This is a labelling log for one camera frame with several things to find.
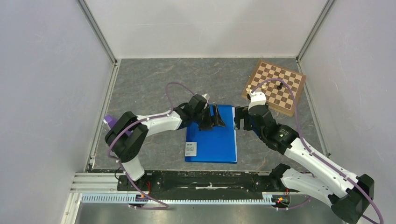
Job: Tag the aluminium frame post left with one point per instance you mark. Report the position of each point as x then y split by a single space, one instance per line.
97 31

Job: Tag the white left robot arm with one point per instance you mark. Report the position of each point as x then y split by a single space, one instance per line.
127 135

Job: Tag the aluminium frame post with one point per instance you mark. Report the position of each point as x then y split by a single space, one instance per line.
317 25
97 31

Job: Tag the black chess piece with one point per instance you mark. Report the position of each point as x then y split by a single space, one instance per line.
280 86

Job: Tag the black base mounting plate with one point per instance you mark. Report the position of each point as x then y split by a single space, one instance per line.
197 185

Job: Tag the purple plastic object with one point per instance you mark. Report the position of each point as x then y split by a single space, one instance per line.
110 121

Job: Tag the aluminium frame post right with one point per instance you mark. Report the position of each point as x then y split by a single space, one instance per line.
317 25

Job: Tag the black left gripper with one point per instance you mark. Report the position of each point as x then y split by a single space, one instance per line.
213 121

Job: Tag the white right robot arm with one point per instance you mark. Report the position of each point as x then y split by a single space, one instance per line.
347 194

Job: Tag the blue plastic folder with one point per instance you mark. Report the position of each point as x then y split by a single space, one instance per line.
217 145

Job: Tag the wooden chessboard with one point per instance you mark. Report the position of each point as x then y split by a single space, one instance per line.
284 89

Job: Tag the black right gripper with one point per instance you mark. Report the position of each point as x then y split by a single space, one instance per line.
241 112

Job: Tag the white slotted cable duct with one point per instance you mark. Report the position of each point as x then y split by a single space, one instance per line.
137 199

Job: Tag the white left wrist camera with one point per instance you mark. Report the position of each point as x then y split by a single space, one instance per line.
206 96

